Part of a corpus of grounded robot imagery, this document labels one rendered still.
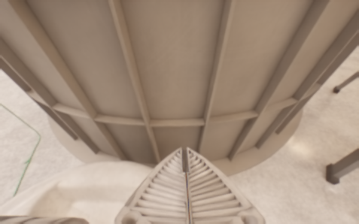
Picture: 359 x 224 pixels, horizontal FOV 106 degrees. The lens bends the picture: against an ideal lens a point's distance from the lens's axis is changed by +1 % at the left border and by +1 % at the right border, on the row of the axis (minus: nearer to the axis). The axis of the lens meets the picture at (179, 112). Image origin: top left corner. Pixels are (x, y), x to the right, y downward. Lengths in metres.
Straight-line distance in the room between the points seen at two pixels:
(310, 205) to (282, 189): 0.12
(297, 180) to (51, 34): 1.11
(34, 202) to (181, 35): 0.52
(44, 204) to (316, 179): 1.12
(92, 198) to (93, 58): 0.38
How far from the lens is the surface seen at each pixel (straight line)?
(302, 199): 0.96
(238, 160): 0.86
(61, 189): 0.54
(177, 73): 0.35
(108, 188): 0.46
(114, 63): 0.38
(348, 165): 1.04
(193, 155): 0.17
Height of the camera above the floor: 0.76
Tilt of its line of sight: 47 degrees down
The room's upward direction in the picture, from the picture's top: 1 degrees counter-clockwise
